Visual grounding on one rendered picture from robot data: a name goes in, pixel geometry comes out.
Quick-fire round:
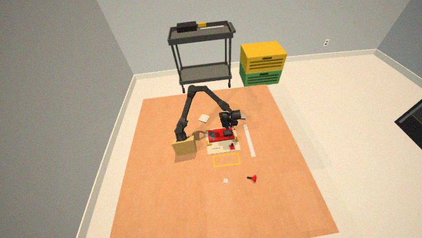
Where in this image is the white flat bar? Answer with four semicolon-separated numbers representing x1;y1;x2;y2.
243;125;255;157

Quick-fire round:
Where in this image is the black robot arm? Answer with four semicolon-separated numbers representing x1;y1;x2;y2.
174;85;241;142

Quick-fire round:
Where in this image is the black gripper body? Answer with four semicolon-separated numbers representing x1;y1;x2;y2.
220;117;232;137

